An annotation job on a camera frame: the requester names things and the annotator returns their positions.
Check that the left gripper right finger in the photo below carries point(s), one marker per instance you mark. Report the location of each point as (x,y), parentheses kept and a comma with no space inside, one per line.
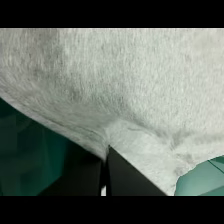
(126,180)

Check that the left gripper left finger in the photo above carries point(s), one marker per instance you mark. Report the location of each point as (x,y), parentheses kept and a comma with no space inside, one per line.
(83,180)

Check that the light grey shirt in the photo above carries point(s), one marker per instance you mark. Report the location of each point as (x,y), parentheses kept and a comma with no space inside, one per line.
(126,83)

